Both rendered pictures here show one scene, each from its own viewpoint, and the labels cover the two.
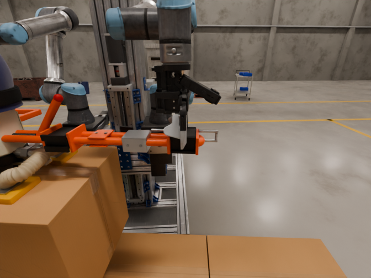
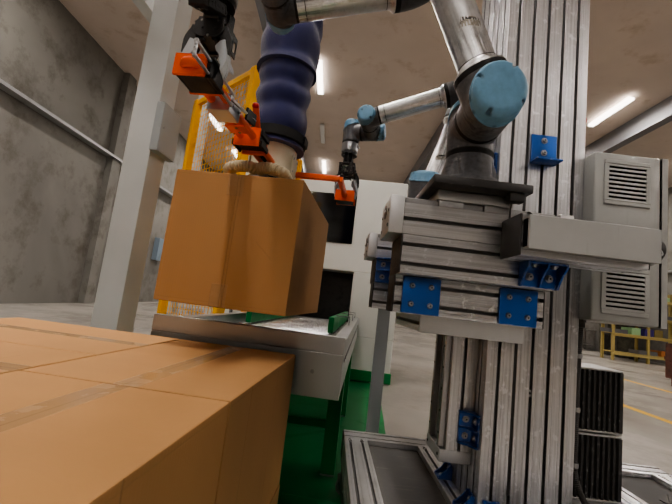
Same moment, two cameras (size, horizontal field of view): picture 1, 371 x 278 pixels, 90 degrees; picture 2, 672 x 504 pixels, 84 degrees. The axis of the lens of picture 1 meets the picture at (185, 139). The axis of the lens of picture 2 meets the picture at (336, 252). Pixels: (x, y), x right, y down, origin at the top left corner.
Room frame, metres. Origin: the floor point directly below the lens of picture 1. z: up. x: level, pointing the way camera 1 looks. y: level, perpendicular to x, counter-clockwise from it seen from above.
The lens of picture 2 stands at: (0.88, -0.77, 0.74)
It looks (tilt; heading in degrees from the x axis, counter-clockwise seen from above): 7 degrees up; 93
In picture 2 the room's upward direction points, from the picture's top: 7 degrees clockwise
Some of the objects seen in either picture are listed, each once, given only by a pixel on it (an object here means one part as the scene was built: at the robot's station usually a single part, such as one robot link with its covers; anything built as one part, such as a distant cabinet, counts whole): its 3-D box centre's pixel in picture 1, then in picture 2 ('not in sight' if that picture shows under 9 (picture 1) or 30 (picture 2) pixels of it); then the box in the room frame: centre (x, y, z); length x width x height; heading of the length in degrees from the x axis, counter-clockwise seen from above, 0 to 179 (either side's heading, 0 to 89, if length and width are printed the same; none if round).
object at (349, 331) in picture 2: not in sight; (350, 338); (0.89, 1.73, 0.50); 2.31 x 0.05 x 0.19; 88
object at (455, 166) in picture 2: (160, 113); (467, 174); (1.13, 0.16, 1.09); 0.15 x 0.15 x 0.10
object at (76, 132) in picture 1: (65, 137); (251, 141); (0.50, 0.35, 1.20); 0.10 x 0.08 x 0.06; 177
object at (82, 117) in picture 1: (79, 114); not in sight; (1.10, 0.65, 1.09); 0.15 x 0.15 x 0.10
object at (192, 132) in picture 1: (183, 140); (198, 75); (0.48, 0.01, 1.20); 0.08 x 0.07 x 0.05; 87
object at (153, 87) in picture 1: (160, 94); (472, 129); (1.13, 0.15, 1.20); 0.13 x 0.12 x 0.14; 90
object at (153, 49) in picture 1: (165, 68); not in sight; (8.31, 0.85, 0.90); 1.39 x 1.09 x 1.79; 93
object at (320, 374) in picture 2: not in sight; (242, 363); (0.52, 0.58, 0.47); 0.70 x 0.03 x 0.15; 178
